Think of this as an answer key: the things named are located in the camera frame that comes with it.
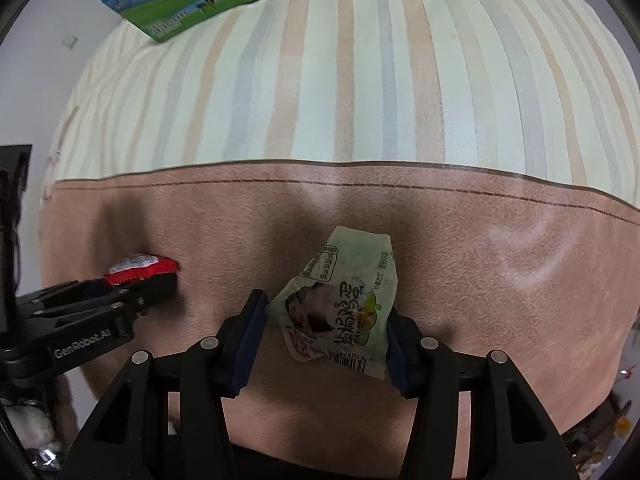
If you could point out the red white snack packet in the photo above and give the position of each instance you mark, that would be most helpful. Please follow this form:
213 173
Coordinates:
140 266

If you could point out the pale green snack packet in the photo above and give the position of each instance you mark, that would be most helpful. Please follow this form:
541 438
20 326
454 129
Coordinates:
340 300

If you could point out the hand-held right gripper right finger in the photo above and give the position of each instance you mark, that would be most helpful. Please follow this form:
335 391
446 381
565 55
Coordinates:
400 355

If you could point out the white wall socket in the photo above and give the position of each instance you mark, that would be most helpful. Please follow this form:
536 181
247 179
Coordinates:
70 40

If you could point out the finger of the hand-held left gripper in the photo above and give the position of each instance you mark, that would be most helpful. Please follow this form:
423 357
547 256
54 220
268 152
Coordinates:
140 297
65 294

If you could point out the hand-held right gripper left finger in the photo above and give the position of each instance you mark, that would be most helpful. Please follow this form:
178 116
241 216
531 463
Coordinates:
247 340

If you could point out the striped beige blanket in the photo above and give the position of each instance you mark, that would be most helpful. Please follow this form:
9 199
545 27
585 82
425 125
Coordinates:
350 160

